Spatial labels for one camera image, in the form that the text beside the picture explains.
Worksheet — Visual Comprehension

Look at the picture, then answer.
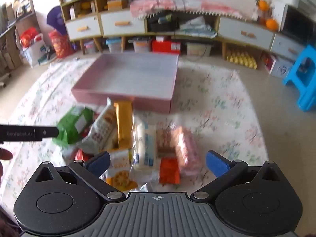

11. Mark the white orange print packet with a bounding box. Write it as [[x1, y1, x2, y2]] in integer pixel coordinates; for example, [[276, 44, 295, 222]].
[[106, 149, 138, 190]]

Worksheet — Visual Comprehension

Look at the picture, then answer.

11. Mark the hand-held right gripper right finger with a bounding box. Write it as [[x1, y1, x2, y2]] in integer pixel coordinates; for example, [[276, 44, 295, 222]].
[[190, 150, 280, 200]]

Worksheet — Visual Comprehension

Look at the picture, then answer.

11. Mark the white blue snack packet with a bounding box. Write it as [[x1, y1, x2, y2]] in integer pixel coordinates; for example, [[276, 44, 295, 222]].
[[133, 123, 158, 172]]

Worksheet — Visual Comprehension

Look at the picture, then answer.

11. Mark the red gift bag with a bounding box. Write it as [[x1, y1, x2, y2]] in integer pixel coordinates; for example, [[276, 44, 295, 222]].
[[20, 27, 41, 47]]

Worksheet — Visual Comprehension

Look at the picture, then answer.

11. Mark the yellow cardboard box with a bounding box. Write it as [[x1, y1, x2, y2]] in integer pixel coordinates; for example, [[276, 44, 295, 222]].
[[107, 0, 127, 11]]

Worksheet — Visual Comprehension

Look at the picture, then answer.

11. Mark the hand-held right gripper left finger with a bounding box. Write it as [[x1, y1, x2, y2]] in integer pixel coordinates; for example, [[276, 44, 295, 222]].
[[35, 151, 126, 201]]

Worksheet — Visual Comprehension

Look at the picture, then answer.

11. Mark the yellow egg tray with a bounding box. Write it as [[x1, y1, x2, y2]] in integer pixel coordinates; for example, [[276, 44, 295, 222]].
[[227, 49, 258, 69]]

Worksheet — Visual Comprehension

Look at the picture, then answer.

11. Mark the white microwave oven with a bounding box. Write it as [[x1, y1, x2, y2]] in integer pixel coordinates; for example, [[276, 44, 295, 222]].
[[272, 1, 313, 42]]

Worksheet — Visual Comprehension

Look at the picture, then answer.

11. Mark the person's left hand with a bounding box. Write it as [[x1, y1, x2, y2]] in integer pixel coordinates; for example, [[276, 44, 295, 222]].
[[0, 147, 13, 178]]

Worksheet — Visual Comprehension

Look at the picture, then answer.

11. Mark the small clear storage bin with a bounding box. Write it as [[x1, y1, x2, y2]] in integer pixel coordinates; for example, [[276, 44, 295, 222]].
[[84, 41, 99, 53]]

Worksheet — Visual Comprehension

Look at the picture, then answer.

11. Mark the orange red snack packet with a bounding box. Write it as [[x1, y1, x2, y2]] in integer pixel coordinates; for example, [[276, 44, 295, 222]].
[[159, 158, 181, 185]]

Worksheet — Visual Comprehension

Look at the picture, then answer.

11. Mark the white cookie packet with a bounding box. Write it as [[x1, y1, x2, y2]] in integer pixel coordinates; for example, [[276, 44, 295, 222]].
[[81, 98, 119, 153]]

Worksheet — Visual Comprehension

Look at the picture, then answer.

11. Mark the golden bar packet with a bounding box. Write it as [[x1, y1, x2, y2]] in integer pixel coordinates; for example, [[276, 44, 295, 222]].
[[114, 101, 135, 149]]

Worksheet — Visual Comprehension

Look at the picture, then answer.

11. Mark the purple hat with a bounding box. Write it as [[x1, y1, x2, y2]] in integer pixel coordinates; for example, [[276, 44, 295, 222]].
[[46, 5, 67, 35]]

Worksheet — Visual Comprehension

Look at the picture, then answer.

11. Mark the long wooden drawer cabinet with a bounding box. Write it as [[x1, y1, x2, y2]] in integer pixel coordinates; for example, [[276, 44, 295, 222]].
[[99, 10, 307, 62]]

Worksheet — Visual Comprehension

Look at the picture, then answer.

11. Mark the white box with blue print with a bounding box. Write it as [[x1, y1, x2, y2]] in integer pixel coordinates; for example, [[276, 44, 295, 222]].
[[263, 53, 294, 78]]

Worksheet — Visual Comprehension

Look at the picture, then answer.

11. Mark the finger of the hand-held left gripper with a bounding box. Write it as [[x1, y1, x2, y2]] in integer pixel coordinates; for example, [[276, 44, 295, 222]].
[[0, 125, 60, 144]]

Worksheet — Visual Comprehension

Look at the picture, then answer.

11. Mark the pink cardboard box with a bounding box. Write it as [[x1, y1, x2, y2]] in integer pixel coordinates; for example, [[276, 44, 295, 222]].
[[71, 53, 179, 114]]

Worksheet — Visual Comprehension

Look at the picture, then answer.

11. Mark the pink tasselled cloth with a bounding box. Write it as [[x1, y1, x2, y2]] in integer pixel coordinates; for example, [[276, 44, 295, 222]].
[[130, 0, 250, 21]]

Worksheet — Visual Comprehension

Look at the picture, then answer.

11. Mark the clear bin with blue lid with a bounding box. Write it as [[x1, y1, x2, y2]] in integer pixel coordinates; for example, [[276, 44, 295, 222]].
[[106, 38, 122, 53]]

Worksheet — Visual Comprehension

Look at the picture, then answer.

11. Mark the blue plastic stool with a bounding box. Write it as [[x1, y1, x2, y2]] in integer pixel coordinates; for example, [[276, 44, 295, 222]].
[[283, 45, 316, 111]]

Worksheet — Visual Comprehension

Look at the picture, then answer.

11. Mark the wooden bookshelf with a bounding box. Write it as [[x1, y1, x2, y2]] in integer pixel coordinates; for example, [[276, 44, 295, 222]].
[[0, 0, 37, 74]]

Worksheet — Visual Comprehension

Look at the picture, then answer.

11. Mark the tall wooden shelf cabinet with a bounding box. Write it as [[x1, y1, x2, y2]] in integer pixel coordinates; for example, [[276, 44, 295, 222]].
[[57, 0, 102, 55]]

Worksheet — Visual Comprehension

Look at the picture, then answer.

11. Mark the floral cloth mat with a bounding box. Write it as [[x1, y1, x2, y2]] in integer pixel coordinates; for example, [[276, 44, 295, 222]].
[[0, 60, 269, 228]]

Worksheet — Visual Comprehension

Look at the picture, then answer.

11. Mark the red cardboard box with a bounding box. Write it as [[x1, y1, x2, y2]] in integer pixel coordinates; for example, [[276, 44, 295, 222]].
[[152, 39, 181, 54]]

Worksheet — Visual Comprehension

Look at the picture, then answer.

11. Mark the clear snack packet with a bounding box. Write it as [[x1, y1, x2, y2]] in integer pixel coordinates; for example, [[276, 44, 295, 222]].
[[157, 126, 200, 177]]

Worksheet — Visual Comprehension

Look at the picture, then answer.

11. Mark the green snack packet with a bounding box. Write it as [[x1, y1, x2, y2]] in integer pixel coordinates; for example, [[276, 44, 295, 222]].
[[52, 106, 95, 146]]

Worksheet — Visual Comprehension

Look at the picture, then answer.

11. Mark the pile of papers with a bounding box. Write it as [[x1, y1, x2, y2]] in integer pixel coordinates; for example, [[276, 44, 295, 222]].
[[176, 17, 218, 39]]

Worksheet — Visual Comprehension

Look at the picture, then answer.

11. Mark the white paper bag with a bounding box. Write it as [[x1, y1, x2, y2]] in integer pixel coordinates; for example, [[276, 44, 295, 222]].
[[22, 35, 48, 67]]

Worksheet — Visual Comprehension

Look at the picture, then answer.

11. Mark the clear bin with black lid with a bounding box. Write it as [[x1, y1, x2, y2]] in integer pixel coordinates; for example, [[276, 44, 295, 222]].
[[133, 39, 151, 53]]

